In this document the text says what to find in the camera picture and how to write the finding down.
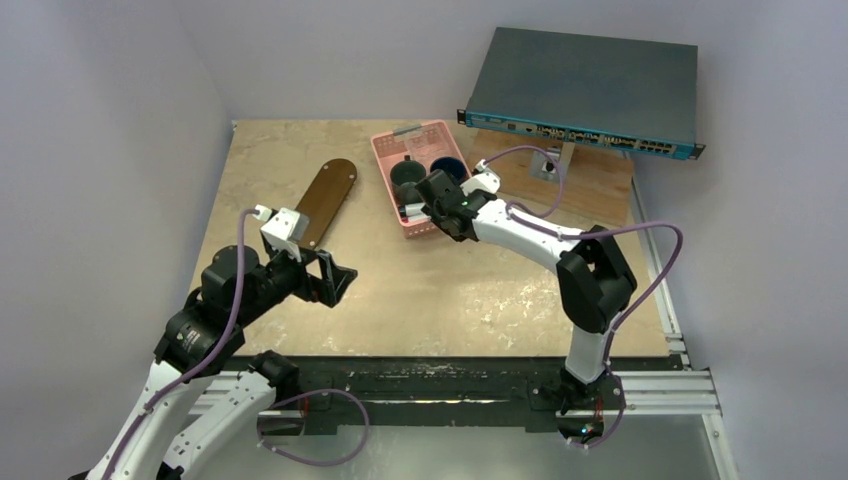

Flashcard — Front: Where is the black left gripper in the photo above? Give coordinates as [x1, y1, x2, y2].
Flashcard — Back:
[237, 238, 356, 325]

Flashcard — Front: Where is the pink plastic basket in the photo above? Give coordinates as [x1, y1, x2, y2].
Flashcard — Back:
[370, 120, 470, 239]

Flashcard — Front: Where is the oval wooden tray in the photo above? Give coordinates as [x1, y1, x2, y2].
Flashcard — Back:
[295, 158, 358, 249]

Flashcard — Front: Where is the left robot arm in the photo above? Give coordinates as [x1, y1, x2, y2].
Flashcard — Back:
[79, 244, 358, 479]

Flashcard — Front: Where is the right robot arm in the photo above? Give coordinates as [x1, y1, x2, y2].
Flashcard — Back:
[415, 171, 637, 413]

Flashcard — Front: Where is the dark blue mug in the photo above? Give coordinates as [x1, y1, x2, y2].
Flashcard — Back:
[429, 156, 468, 184]

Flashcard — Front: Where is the dark green mug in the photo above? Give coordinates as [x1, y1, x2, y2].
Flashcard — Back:
[389, 155, 427, 205]

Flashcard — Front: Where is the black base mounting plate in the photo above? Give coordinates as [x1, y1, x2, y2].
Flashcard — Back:
[264, 356, 624, 437]

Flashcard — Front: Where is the wooden base board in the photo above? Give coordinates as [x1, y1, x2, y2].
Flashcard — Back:
[465, 130, 634, 227]

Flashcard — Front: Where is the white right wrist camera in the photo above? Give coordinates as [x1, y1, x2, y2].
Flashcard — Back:
[468, 159, 501, 194]

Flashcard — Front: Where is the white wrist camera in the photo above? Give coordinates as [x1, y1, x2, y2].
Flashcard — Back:
[253, 204, 310, 262]
[468, 159, 501, 194]

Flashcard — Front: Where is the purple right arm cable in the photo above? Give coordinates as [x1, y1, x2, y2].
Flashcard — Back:
[478, 145, 685, 452]

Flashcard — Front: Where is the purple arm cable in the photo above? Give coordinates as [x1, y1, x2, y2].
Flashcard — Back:
[99, 208, 261, 480]
[478, 145, 685, 452]

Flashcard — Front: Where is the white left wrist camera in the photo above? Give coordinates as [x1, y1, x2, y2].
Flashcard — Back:
[253, 204, 310, 262]

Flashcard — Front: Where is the metal stand bracket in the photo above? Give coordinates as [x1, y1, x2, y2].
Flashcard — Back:
[528, 142, 576, 183]

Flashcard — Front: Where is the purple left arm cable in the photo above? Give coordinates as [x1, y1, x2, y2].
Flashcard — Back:
[99, 208, 261, 480]

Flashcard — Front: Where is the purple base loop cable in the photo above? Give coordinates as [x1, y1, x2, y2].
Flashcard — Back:
[256, 388, 370, 468]

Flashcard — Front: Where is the blue network switch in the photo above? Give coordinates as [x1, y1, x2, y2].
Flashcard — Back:
[457, 27, 705, 160]

